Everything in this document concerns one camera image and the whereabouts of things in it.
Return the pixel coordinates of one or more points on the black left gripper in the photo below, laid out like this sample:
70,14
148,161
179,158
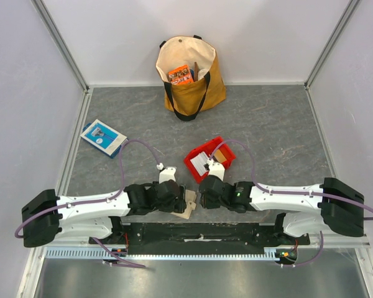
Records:
176,205

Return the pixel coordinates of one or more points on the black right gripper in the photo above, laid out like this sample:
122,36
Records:
202,194

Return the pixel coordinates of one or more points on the beige leather card holder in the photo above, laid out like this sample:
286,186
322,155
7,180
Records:
190,200

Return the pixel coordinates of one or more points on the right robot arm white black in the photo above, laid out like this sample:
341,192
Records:
329,206

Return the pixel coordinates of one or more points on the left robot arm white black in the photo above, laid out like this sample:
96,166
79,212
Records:
49,217

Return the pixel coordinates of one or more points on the white card stack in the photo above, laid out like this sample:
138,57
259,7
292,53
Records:
200,163

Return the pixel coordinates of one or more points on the gold card in bin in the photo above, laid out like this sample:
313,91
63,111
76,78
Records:
222,155

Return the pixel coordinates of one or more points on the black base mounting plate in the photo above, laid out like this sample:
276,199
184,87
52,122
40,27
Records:
199,238

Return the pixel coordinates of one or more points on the blue razor package box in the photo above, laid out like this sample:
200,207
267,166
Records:
103,137

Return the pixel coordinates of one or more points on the mustard canvas tote bag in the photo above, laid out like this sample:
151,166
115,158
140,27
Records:
188,100

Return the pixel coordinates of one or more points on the white item in bag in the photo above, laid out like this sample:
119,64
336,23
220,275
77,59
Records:
201,73

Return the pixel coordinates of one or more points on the orange snack box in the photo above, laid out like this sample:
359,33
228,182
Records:
180,75

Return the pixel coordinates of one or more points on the brown item in bag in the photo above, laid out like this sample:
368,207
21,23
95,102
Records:
195,71

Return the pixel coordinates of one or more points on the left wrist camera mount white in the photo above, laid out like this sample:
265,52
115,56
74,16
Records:
166,173

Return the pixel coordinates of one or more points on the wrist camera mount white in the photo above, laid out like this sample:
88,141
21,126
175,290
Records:
166,173
215,169

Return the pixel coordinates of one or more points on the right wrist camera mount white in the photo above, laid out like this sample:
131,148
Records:
215,169

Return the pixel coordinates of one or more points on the white cable duct rail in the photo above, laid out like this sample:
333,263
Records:
80,253

